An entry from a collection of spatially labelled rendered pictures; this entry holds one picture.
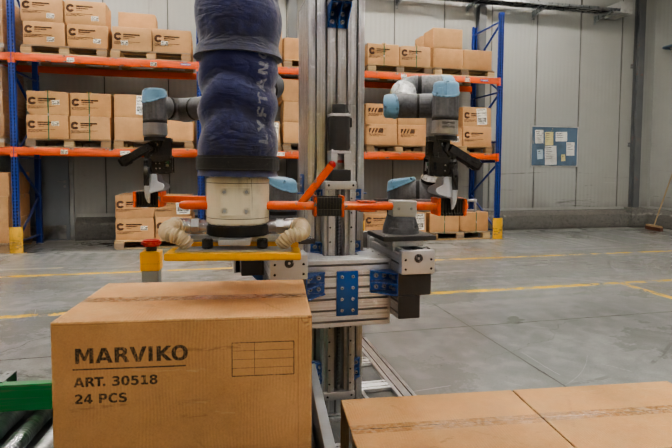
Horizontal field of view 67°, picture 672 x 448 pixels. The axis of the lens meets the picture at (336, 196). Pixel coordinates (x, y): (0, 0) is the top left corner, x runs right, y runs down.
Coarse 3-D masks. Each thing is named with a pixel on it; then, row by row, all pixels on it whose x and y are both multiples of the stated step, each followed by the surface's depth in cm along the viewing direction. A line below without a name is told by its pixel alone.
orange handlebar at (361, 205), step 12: (180, 204) 136; (192, 204) 135; (204, 204) 136; (276, 204) 138; (288, 204) 138; (300, 204) 138; (312, 204) 139; (348, 204) 140; (360, 204) 140; (372, 204) 141; (384, 204) 141; (420, 204) 142; (432, 204) 143
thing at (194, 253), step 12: (204, 240) 128; (264, 240) 130; (168, 252) 125; (180, 252) 126; (192, 252) 126; (204, 252) 126; (216, 252) 126; (228, 252) 127; (240, 252) 127; (252, 252) 127; (264, 252) 127; (276, 252) 128; (288, 252) 128; (300, 252) 129
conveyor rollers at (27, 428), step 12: (0, 420) 150; (12, 420) 153; (36, 420) 151; (0, 432) 146; (24, 432) 144; (36, 432) 149; (48, 432) 143; (312, 432) 146; (12, 444) 137; (24, 444) 141; (48, 444) 138; (312, 444) 138
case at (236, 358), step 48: (144, 288) 148; (192, 288) 148; (240, 288) 148; (288, 288) 149; (96, 336) 116; (144, 336) 118; (192, 336) 119; (240, 336) 120; (288, 336) 121; (96, 384) 117; (144, 384) 118; (192, 384) 119; (240, 384) 121; (288, 384) 122; (96, 432) 117; (144, 432) 119; (192, 432) 120; (240, 432) 121; (288, 432) 123
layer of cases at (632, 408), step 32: (608, 384) 179; (640, 384) 179; (352, 416) 154; (384, 416) 155; (416, 416) 155; (448, 416) 155; (480, 416) 155; (512, 416) 155; (544, 416) 155; (576, 416) 155; (608, 416) 155; (640, 416) 156
